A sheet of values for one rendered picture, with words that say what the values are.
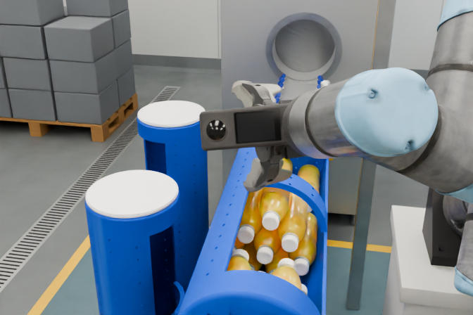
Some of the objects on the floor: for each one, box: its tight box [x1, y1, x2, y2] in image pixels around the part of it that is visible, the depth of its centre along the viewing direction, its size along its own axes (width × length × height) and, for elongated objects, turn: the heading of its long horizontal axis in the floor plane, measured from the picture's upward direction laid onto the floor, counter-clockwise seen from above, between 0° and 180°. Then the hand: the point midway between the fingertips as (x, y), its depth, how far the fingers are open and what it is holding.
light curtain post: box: [346, 0, 401, 310], centre depth 236 cm, size 6×6×170 cm
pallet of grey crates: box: [0, 0, 138, 142], centre depth 468 cm, size 120×80×119 cm
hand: (236, 138), depth 78 cm, fingers open, 14 cm apart
